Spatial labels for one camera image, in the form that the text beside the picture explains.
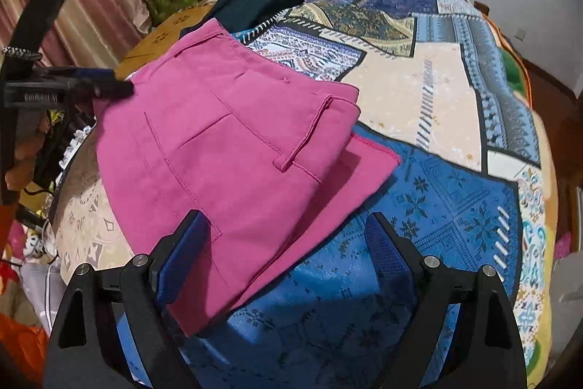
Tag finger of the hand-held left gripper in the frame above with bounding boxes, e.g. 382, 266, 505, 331
55, 67, 135, 100

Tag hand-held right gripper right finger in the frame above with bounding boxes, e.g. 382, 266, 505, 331
364, 211, 529, 389

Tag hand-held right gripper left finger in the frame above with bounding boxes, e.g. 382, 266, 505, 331
43, 209, 224, 389

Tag pink pants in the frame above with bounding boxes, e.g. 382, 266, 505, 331
93, 17, 402, 337

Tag person's left hand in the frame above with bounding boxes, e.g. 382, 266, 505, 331
7, 116, 52, 191

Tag blue patchwork blanket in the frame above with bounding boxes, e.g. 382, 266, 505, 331
52, 0, 559, 389

